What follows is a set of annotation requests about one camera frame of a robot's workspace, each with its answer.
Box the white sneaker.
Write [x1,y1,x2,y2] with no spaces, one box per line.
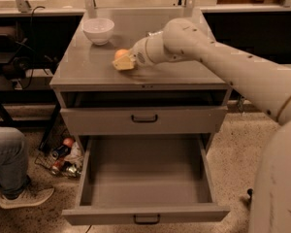
[0,186,54,210]

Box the black drawer handle upper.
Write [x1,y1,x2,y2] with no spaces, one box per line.
[131,115,158,123]

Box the black drawer handle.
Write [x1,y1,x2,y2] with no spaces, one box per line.
[131,115,158,123]
[133,215,161,225]

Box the crushed silver blue can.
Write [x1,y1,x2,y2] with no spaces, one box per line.
[146,30,163,37]

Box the black drawer handle lower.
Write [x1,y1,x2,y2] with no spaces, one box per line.
[133,215,161,225]

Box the orange fruit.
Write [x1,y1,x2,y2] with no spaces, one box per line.
[114,49,129,60]

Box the black cable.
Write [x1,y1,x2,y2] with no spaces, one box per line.
[9,6,56,91]

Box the white ceramic bowl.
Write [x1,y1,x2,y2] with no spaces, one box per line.
[82,18,114,46]

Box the person leg in jeans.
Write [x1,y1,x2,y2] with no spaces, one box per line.
[0,127,29,200]

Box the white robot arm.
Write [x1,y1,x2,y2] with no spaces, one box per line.
[113,18,291,233]

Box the grey drawer cabinet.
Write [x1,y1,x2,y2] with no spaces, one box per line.
[50,7,231,147]

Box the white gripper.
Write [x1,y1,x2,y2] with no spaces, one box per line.
[113,37,154,71]

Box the wire basket of cans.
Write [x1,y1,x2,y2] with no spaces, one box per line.
[35,137,83,179]

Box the open grey drawer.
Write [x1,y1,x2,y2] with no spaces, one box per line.
[62,135,230,225]

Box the closed grey upper drawer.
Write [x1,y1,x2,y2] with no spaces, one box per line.
[61,106,227,135]

